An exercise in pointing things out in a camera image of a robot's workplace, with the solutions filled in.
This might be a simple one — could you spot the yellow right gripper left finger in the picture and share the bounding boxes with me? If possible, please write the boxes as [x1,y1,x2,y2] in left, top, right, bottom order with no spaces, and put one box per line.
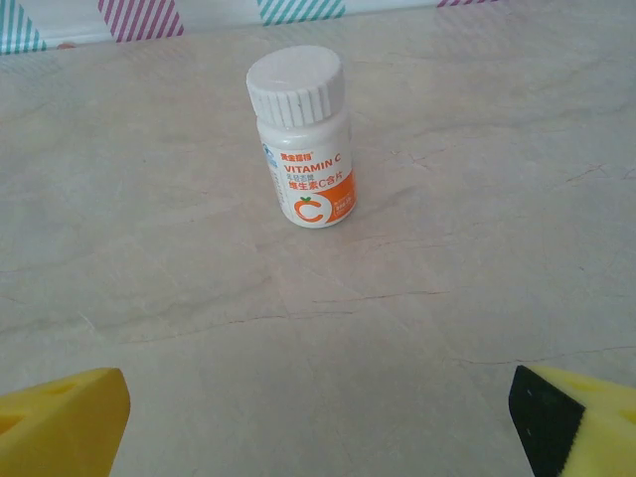
[0,367,132,477]

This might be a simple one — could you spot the white vitamin C bottle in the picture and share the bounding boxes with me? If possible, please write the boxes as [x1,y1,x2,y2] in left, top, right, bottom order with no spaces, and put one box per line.
[244,46,357,231]

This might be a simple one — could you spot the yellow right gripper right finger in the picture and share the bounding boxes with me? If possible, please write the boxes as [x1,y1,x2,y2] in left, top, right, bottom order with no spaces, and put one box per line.
[507,364,636,477]

